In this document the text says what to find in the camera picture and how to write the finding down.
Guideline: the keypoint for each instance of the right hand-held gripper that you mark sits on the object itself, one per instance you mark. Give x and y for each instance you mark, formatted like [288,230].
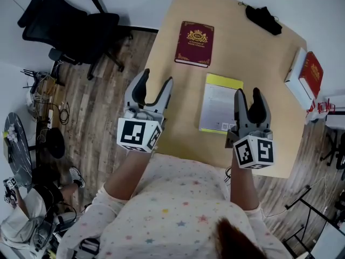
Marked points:
[253,151]

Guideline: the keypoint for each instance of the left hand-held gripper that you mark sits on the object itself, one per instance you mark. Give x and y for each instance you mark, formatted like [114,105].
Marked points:
[134,133]

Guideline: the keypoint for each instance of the yellow covered booklet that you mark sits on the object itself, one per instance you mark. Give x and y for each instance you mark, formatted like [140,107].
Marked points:
[218,104]

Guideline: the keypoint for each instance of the person's right forearm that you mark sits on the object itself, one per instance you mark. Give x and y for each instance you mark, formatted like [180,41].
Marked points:
[244,187]

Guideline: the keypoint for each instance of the person's left forearm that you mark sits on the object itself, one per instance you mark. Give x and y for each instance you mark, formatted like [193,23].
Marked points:
[126,177]

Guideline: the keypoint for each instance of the maroon hardcover book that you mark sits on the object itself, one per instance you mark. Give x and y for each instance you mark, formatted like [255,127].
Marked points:
[194,44]

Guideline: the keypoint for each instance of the red hardcover book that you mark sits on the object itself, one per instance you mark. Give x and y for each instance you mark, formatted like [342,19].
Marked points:
[312,73]

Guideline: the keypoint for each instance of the red lantern ornament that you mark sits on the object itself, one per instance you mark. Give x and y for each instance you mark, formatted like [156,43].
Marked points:
[315,109]
[329,106]

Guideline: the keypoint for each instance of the white cabinet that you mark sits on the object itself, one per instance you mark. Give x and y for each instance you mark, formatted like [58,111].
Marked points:
[335,117]

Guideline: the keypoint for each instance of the black office chair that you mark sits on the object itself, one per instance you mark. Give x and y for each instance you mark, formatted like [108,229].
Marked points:
[335,150]
[67,28]

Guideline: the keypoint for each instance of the black cloth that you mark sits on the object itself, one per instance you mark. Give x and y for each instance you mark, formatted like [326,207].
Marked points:
[262,17]

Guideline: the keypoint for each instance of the white power strip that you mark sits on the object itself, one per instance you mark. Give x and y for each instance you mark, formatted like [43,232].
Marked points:
[49,117]

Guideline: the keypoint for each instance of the person's star-print shirt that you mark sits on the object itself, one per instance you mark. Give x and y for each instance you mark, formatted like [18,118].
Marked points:
[175,198]

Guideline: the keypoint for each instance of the black round stand base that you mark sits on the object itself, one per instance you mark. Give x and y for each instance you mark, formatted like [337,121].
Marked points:
[55,143]

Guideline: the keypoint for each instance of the black router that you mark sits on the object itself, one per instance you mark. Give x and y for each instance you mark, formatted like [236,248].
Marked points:
[36,77]

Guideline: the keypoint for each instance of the black metal stand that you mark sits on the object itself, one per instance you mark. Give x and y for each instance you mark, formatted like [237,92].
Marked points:
[318,212]

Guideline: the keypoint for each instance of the dark marble round table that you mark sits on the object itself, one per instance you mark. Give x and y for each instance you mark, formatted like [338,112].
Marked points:
[20,155]

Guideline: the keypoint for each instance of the white flower bunch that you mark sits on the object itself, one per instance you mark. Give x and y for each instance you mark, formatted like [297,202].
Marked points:
[12,133]

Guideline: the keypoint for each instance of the yellow-green box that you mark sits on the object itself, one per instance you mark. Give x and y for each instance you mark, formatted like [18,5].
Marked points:
[5,144]

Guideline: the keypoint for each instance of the black and white belt device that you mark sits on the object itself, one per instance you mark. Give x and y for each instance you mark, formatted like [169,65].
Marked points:
[87,248]

